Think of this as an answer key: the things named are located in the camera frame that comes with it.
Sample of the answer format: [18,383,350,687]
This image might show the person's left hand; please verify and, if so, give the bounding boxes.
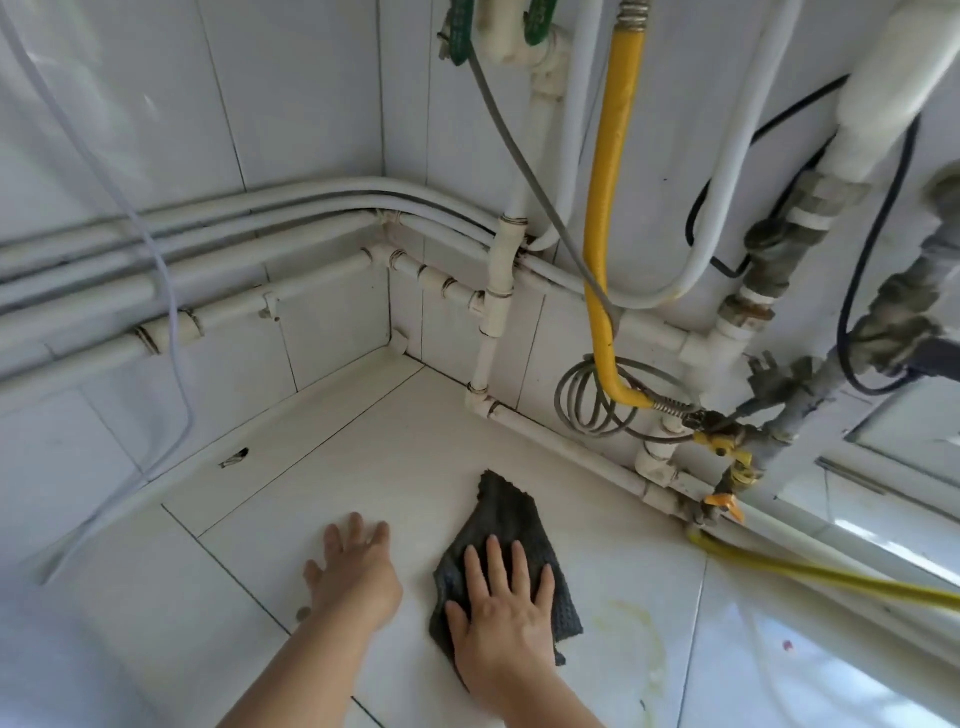
[303,512,405,639]

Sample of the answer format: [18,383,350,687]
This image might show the person's right hand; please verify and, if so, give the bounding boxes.
[444,533,560,714]

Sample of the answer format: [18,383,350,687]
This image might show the dark grey cloth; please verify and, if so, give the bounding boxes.
[428,470,585,669]

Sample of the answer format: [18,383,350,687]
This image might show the person's left forearm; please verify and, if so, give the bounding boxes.
[221,614,406,728]

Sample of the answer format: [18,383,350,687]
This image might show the thin clear tube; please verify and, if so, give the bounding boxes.
[0,0,196,481]

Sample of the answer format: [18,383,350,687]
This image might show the long white horizontal pipe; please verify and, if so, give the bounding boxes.
[719,494,960,654]

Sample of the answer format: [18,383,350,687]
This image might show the white pipe brass valve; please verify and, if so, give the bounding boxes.
[704,168,875,391]

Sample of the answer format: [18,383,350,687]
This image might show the black solenoid valve red button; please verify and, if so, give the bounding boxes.
[907,333,960,380]

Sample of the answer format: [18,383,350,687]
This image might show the group of white wall pipes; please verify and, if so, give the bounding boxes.
[0,176,759,519]

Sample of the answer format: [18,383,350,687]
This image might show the white window frame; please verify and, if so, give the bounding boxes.
[772,374,960,526]

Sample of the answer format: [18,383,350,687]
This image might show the grey coiled cable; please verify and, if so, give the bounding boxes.
[464,44,714,440]

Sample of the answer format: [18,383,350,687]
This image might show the yellow hose metal ends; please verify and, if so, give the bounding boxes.
[583,0,706,414]

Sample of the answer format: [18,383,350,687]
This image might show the white flexible hose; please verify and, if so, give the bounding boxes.
[614,0,808,310]
[528,0,605,253]

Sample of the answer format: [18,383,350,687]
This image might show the black cable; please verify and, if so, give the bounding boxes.
[686,74,924,395]

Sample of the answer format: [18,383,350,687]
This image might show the green valve handle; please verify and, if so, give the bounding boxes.
[524,0,562,46]
[438,0,478,67]

